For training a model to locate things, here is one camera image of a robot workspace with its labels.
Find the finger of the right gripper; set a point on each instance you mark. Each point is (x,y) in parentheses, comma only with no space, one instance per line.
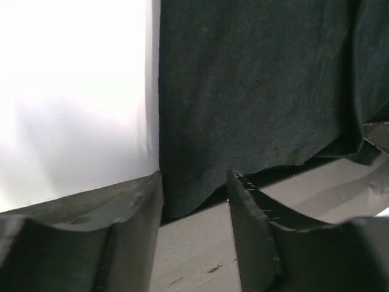
(377,134)

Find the black t shirt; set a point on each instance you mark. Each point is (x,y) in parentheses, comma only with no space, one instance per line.
(252,85)

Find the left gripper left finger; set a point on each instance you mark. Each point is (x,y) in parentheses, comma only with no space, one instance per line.
(110,248)

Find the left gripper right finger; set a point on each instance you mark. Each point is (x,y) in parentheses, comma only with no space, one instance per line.
(280,249)

